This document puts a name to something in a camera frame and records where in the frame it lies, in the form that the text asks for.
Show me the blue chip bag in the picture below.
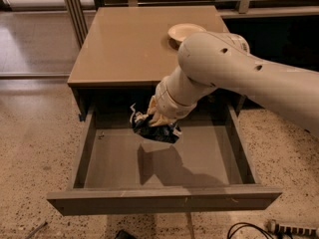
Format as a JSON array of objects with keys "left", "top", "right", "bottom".
[{"left": 130, "top": 104, "right": 181, "bottom": 143}]

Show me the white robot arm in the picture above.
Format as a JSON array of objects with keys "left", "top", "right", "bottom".
[{"left": 148, "top": 32, "right": 319, "bottom": 136}]

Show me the grey drawer cabinet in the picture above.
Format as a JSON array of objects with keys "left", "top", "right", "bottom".
[{"left": 68, "top": 6, "right": 229, "bottom": 117}]

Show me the white power strip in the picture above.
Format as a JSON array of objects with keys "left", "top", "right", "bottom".
[{"left": 267, "top": 220, "right": 319, "bottom": 239}]

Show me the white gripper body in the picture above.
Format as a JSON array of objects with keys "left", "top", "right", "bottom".
[{"left": 155, "top": 81, "right": 196, "bottom": 120}]

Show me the white bowl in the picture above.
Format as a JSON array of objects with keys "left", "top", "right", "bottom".
[{"left": 167, "top": 23, "right": 205, "bottom": 45}]

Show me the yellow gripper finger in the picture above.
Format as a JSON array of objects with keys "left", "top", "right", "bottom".
[
  {"left": 147, "top": 96, "right": 157, "bottom": 115},
  {"left": 149, "top": 113, "right": 175, "bottom": 126}
]

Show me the metal rod on floor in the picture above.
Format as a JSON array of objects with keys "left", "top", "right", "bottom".
[{"left": 24, "top": 221, "right": 48, "bottom": 239}]

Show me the black object on floor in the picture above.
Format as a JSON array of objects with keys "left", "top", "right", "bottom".
[{"left": 115, "top": 230, "right": 137, "bottom": 239}]

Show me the black cable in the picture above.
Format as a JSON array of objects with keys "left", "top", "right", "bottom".
[{"left": 226, "top": 222, "right": 275, "bottom": 239}]

